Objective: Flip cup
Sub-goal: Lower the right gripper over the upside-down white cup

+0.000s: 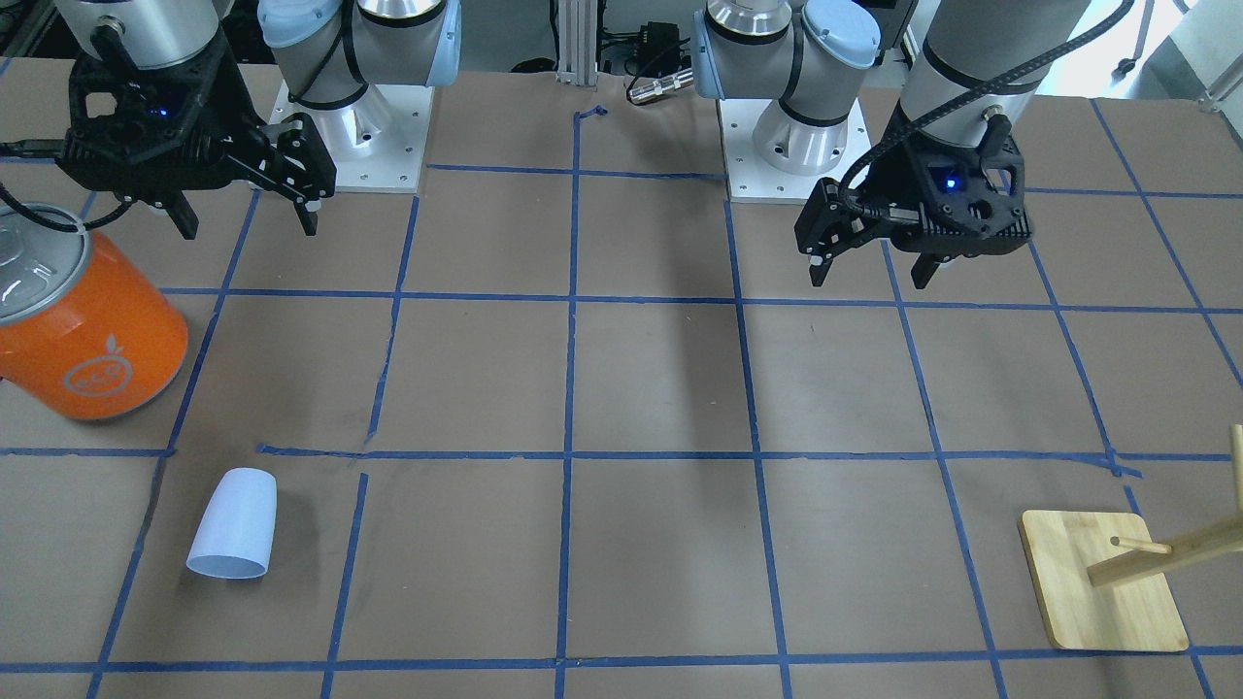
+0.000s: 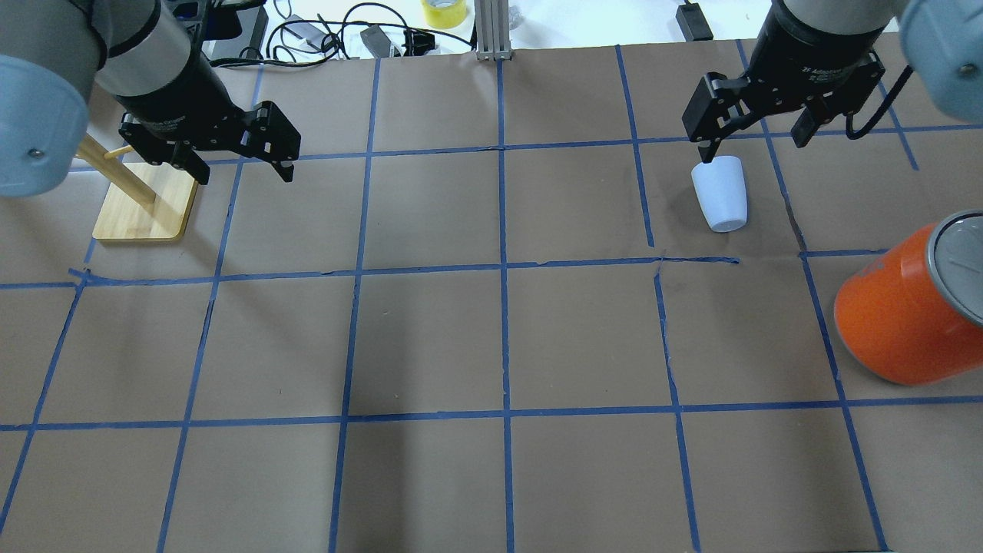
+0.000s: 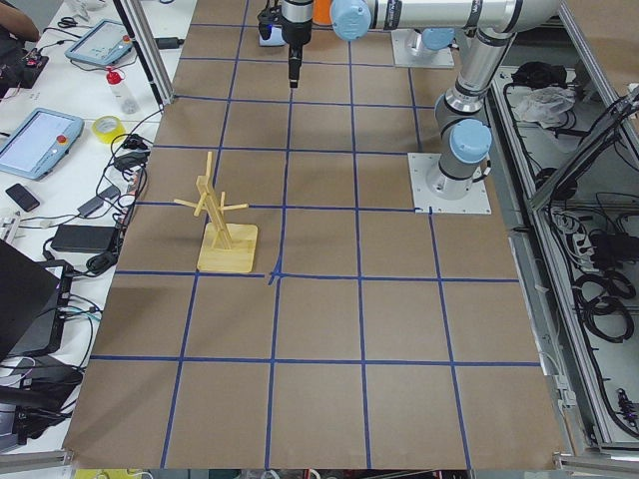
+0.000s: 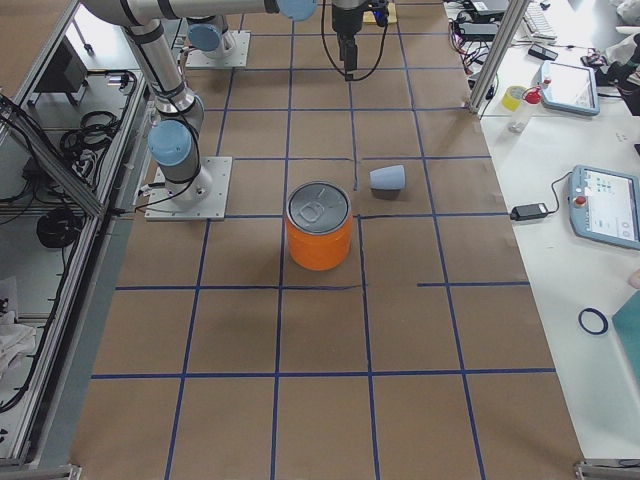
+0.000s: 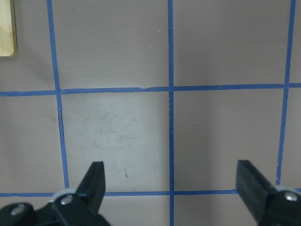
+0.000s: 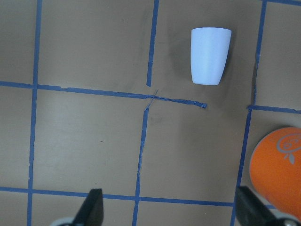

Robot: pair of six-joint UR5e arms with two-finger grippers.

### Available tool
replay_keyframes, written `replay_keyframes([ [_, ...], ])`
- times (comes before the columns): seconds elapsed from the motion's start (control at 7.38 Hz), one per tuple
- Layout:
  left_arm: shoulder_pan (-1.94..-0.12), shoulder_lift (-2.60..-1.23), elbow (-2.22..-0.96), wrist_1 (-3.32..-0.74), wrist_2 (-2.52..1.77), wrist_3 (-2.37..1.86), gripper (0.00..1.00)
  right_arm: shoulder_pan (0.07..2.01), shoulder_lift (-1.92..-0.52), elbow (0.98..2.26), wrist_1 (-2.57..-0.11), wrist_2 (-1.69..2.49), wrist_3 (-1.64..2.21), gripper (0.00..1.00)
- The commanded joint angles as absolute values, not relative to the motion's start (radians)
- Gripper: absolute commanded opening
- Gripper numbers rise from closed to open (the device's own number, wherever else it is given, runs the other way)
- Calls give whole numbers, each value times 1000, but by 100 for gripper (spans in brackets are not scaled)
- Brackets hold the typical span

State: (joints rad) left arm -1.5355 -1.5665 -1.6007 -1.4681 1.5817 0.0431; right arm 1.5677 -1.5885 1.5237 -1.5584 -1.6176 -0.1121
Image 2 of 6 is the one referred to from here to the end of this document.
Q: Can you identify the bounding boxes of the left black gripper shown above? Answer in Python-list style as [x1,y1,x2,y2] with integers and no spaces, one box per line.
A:
[116,58,302,186]

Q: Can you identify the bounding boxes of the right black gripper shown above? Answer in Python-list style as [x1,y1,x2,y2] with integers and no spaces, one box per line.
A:
[682,20,884,164]

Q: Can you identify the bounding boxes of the light blue plastic cup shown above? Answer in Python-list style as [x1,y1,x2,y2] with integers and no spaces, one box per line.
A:
[691,155,749,233]

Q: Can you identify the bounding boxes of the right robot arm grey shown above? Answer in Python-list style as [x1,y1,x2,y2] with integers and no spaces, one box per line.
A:
[681,1,982,162]

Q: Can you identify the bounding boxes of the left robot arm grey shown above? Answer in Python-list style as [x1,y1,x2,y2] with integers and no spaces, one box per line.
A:
[1,1,302,198]

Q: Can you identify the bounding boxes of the wooden cup stand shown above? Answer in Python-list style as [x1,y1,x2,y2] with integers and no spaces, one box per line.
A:
[76,135,199,243]

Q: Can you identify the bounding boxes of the black power adapter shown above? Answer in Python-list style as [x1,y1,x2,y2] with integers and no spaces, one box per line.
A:
[675,1,715,42]

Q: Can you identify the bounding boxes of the orange tin can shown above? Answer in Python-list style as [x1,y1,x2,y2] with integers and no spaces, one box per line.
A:
[833,209,982,386]

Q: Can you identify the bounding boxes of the yellow tape roll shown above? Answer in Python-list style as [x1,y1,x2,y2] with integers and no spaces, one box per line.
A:
[420,0,468,29]

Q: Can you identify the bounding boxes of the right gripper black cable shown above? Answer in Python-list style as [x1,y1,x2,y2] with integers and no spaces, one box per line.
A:
[845,65,915,141]

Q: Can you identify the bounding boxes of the black cable bundle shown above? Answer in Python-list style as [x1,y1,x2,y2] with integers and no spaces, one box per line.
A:
[211,0,473,68]

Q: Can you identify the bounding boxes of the aluminium profile post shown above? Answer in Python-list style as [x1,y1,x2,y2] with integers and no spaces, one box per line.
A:
[474,0,514,61]

